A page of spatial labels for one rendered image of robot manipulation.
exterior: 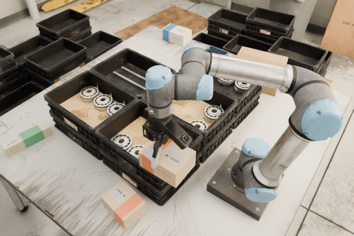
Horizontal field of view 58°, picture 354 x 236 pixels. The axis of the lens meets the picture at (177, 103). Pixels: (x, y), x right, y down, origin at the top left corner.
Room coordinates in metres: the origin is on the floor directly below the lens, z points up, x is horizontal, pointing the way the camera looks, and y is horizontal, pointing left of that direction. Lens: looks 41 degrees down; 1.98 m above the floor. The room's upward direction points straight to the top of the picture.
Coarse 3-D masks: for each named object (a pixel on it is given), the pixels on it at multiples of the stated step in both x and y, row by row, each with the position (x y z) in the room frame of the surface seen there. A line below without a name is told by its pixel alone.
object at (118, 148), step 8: (120, 112) 1.13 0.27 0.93; (112, 120) 1.08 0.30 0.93; (176, 120) 1.08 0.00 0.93; (192, 128) 1.02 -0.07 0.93; (96, 136) 0.99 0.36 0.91; (104, 136) 0.97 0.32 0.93; (200, 136) 0.97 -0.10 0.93; (112, 144) 0.93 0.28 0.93; (192, 144) 0.93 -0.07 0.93; (120, 152) 0.90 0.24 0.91; (128, 152) 0.88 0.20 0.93; (136, 160) 0.84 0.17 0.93
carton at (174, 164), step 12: (168, 144) 0.76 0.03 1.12; (144, 156) 0.71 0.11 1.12; (168, 156) 0.70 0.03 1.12; (180, 156) 0.70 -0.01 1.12; (192, 156) 0.71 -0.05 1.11; (144, 168) 0.71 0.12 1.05; (156, 168) 0.68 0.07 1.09; (168, 168) 0.66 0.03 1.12; (180, 168) 0.66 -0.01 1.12; (168, 180) 0.65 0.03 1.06; (180, 180) 0.65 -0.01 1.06
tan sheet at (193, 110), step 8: (176, 104) 1.30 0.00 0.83; (184, 104) 1.30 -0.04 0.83; (192, 104) 1.30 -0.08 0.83; (200, 104) 1.30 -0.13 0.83; (208, 104) 1.30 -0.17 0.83; (176, 112) 1.24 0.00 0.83; (184, 112) 1.24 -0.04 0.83; (192, 112) 1.24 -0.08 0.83; (200, 112) 1.24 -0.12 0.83; (184, 120) 1.18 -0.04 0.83; (192, 120) 1.18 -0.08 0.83
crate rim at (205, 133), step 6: (216, 90) 1.30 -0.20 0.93; (144, 96) 1.25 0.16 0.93; (228, 96) 1.25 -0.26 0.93; (234, 102) 1.20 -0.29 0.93; (228, 108) 1.16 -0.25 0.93; (222, 114) 1.12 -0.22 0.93; (180, 120) 1.08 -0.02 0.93; (216, 120) 1.08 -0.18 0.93; (192, 126) 1.04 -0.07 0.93; (210, 126) 1.04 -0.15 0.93; (204, 132) 1.00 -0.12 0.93
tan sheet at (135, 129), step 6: (138, 120) 1.18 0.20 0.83; (144, 120) 1.18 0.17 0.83; (132, 126) 1.13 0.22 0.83; (138, 126) 1.13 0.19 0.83; (120, 132) 1.09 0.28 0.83; (126, 132) 1.09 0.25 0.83; (132, 132) 1.09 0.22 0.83; (138, 132) 1.09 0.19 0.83; (144, 132) 1.09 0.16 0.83; (132, 138) 1.06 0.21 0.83; (138, 138) 1.06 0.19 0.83; (144, 138) 1.06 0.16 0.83; (138, 144) 1.02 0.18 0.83
